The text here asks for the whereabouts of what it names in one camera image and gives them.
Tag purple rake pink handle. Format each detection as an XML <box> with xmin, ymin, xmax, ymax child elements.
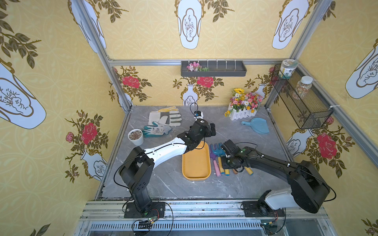
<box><xmin>209</xmin><ymin>144</ymin><xmax>221</xmax><ymax>177</ymax></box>

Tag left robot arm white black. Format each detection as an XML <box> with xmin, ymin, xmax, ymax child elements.
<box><xmin>118</xmin><ymin>119</ymin><xmax>216</xmax><ymax>215</ymax></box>

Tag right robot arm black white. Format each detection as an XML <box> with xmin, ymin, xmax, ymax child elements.
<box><xmin>221</xmin><ymin>140</ymin><xmax>333</xmax><ymax>216</ymax></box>

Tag yellow plastic storage tray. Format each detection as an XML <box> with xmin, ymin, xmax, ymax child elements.
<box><xmin>182</xmin><ymin>141</ymin><xmax>211</xmax><ymax>181</ymax></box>

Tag white grey work glove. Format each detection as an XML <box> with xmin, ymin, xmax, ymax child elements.
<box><xmin>148</xmin><ymin>106</ymin><xmax>182</xmax><ymax>126</ymax></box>

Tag flowers in white fence planter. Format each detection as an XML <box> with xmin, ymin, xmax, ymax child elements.
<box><xmin>224</xmin><ymin>88</ymin><xmax>263</xmax><ymax>121</ymax></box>

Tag light blue dustpan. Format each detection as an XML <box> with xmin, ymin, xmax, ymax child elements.
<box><xmin>241</xmin><ymin>118</ymin><xmax>269</xmax><ymax>134</ymax></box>

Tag teal white garden glove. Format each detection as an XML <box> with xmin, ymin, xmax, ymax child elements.
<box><xmin>142</xmin><ymin>122</ymin><xmax>172</xmax><ymax>137</ymax></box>

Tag white cup with pebbles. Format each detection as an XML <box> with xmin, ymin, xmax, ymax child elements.
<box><xmin>128</xmin><ymin>129</ymin><xmax>144</xmax><ymax>146</ymax></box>

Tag pink artificial flowers on shelf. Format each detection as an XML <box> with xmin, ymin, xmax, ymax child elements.
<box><xmin>187</xmin><ymin>62</ymin><xmax>209</xmax><ymax>72</ymax></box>

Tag clear bottle colourful beads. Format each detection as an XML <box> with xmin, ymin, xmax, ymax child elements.
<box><xmin>292</xmin><ymin>76</ymin><xmax>313</xmax><ymax>99</ymax></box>

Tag white lidded jar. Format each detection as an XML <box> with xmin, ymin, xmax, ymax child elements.
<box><xmin>278</xmin><ymin>59</ymin><xmax>298</xmax><ymax>79</ymax></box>

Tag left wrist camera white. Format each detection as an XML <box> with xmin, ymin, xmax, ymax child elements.
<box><xmin>194</xmin><ymin>111</ymin><xmax>203</xmax><ymax>120</ymax></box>

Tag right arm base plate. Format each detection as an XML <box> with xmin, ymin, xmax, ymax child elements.
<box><xmin>240</xmin><ymin>201</ymin><xmax>285</xmax><ymax>218</ymax></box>

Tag grey wall shelf tray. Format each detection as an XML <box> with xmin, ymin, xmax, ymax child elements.
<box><xmin>181</xmin><ymin>60</ymin><xmax>247</xmax><ymax>77</ymax></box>

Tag right circuit board with wires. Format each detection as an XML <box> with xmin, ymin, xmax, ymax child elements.
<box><xmin>260</xmin><ymin>219</ymin><xmax>286</xmax><ymax>236</ymax></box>

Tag circuit board with wires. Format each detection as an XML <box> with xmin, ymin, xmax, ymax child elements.
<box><xmin>132</xmin><ymin>216</ymin><xmax>159</xmax><ymax>236</ymax></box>
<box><xmin>260</xmin><ymin>219</ymin><xmax>286</xmax><ymax>236</ymax></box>

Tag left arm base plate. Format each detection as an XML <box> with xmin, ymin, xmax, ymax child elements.
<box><xmin>123</xmin><ymin>202</ymin><xmax>166</xmax><ymax>219</ymax></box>

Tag black wire mesh basket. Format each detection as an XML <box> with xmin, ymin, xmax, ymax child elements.
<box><xmin>271</xmin><ymin>65</ymin><xmax>333</xmax><ymax>129</ymax></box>

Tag left circuit board with wires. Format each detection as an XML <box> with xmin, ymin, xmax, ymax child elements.
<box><xmin>132</xmin><ymin>216</ymin><xmax>159</xmax><ymax>236</ymax></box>

